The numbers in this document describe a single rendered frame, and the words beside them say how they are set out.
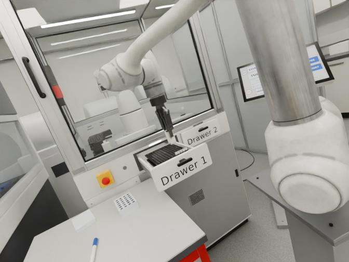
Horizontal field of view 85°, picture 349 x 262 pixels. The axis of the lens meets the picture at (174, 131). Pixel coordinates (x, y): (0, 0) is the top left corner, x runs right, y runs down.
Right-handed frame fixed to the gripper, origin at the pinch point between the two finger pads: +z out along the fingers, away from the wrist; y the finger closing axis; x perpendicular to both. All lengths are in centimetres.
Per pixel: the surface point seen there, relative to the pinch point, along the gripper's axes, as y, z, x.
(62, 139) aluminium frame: 23, -15, 46
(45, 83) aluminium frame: 23, -42, 42
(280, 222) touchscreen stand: 6, 97, -62
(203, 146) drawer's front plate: -10.8, 8.0, -10.2
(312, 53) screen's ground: -5, -14, -109
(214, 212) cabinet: 23, 71, -21
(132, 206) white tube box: -3.7, 21.3, 28.6
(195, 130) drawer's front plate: 21.3, 8.4, -24.7
